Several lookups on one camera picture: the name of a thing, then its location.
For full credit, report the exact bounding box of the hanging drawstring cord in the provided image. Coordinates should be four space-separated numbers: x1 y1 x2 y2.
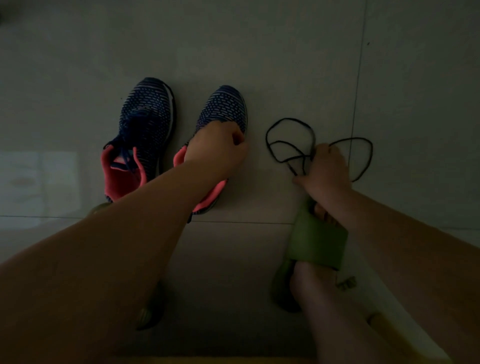
335 276 358 292

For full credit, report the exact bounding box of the person's left forearm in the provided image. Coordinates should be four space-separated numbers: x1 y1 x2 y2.
0 161 222 364

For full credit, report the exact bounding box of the blue knit sneaker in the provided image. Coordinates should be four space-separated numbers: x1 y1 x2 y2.
173 85 248 222
100 77 177 203

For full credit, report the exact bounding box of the person's left hand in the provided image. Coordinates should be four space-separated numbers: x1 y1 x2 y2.
183 120 250 181

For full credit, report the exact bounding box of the person's right forearm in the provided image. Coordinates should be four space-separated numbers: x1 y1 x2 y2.
326 187 480 364

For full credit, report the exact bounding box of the person's right hand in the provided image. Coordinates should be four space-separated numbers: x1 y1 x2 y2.
292 143 353 211

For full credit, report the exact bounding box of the person's right leg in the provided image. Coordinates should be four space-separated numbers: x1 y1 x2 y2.
288 202 406 364

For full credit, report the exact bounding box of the green foam slipper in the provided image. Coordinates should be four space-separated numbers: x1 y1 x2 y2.
270 198 349 314
88 202 166 331

